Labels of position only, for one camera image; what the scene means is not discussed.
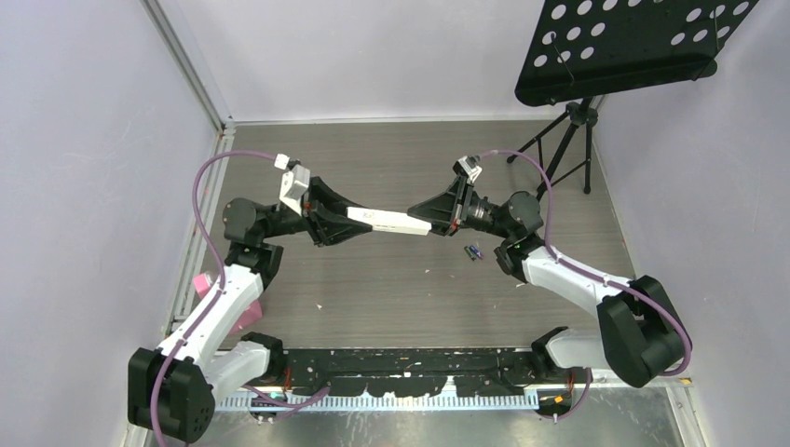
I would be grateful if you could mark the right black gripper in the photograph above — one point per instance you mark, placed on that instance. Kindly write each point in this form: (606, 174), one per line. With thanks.
(448, 212)

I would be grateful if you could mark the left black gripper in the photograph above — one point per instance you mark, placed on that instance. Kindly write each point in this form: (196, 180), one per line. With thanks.
(324, 214)

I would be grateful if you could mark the white silver prism bar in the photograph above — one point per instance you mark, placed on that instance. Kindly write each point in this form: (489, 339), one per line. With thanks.
(389, 221)

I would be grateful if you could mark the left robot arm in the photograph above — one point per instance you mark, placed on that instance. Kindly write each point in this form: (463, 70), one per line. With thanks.
(174, 388)

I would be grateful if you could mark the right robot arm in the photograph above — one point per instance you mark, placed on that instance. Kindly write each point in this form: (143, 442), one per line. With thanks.
(639, 334)

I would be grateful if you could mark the blue purple battery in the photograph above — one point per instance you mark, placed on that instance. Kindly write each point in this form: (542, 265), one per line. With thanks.
(476, 252)

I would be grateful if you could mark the dark green battery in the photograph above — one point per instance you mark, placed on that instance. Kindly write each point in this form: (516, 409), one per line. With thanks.
(470, 253)

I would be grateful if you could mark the pink metronome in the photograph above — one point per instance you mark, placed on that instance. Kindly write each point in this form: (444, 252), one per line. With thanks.
(244, 309)

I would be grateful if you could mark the black tripod stand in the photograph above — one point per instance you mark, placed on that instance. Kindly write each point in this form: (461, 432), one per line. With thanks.
(579, 115)

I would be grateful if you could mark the black perforated music stand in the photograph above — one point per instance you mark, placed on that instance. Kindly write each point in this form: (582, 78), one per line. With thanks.
(583, 49)

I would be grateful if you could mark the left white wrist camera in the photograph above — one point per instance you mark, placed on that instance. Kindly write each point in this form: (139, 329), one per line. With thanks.
(294, 182)

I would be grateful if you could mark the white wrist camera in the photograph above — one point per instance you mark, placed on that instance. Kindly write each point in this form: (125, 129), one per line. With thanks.
(468, 167)
(294, 182)

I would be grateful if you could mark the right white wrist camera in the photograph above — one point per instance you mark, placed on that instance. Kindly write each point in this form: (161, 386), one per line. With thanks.
(468, 167)

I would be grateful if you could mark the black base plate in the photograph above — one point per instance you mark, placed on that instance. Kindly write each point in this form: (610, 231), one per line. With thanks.
(410, 372)

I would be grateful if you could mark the white slotted cable duct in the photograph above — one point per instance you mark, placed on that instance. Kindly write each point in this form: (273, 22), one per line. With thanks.
(245, 401)

